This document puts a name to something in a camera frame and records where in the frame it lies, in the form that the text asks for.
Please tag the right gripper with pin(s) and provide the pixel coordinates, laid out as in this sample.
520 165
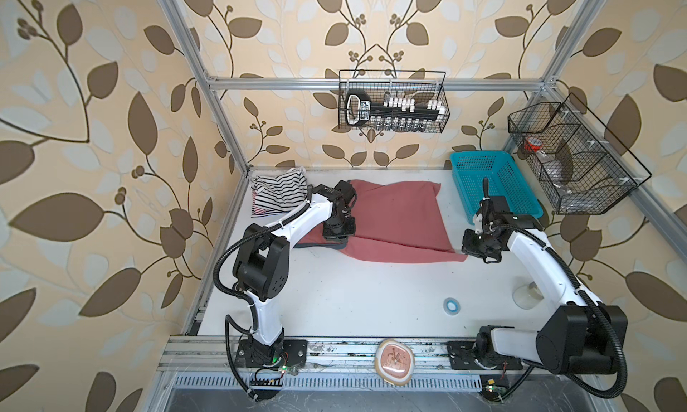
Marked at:
467 246

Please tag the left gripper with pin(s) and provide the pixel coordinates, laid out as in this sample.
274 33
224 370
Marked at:
332 235

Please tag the maroon tank top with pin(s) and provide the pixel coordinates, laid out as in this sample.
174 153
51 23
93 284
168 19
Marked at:
396 223

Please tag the black white striped tank top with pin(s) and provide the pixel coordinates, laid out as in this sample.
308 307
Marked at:
282 193

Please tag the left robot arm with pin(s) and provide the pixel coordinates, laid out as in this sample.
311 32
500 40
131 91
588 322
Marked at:
255 269

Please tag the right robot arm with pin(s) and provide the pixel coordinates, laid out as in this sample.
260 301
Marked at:
583 339

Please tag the white plastic cup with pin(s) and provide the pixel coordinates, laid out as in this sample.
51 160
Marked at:
527 296

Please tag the teal plastic basket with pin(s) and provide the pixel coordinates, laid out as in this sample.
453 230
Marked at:
504 178

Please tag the blue tape roll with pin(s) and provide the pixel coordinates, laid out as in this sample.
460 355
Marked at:
451 306

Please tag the black tool in basket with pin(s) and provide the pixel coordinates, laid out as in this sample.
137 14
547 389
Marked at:
383 111

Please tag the pink round badge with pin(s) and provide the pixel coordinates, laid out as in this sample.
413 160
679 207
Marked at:
394 362

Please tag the right wire basket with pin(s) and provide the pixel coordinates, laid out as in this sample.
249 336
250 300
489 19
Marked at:
586 165

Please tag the wire basket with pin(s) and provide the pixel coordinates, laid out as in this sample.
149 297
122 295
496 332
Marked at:
430 84
586 165

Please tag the back wire basket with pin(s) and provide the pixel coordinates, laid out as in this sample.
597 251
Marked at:
430 84

